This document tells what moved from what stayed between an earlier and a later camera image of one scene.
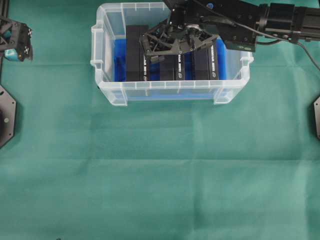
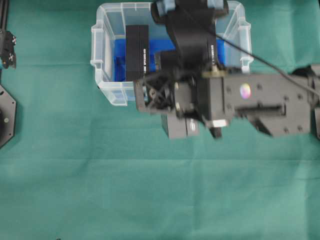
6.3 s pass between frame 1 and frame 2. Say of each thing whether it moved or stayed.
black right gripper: moved
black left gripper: moved
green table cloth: stayed
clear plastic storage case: stayed
